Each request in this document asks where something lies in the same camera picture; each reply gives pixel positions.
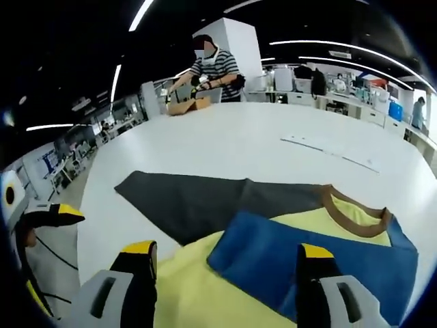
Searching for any blue storage box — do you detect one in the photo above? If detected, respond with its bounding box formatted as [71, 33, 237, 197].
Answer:
[389, 101, 404, 121]

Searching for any black cable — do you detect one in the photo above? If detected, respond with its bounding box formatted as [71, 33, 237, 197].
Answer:
[40, 291, 73, 304]
[36, 235, 79, 271]

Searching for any brown cardboard box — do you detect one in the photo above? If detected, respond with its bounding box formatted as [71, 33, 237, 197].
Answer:
[166, 96, 212, 116]

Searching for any long curved ceiling light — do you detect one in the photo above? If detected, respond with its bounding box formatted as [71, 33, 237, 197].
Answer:
[268, 40, 437, 94]

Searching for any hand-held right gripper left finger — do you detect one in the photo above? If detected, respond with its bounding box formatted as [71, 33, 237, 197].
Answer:
[70, 241, 158, 328]

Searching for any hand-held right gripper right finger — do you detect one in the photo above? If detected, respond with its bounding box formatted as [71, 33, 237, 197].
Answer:
[295, 243, 393, 328]

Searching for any yellow grey blue garment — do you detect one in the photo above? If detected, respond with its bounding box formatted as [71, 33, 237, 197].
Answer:
[114, 170, 419, 328]

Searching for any short curved ceiling light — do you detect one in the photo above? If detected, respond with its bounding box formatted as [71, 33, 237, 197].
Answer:
[298, 55, 416, 90]

